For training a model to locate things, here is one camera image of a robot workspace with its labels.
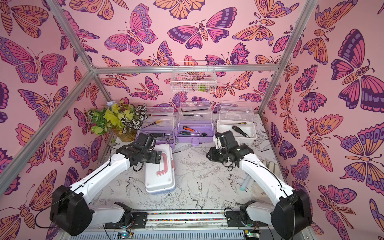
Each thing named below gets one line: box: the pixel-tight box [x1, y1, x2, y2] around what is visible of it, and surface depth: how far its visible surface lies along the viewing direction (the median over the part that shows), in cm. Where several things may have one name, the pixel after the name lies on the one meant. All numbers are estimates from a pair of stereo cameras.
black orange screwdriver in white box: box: [232, 125, 250, 138], surface depth 110 cm
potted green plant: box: [87, 97, 148, 143], surface depth 89 cm
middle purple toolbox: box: [176, 101, 215, 146], surface depth 112 cm
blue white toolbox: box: [145, 143, 176, 193], surface depth 79 cm
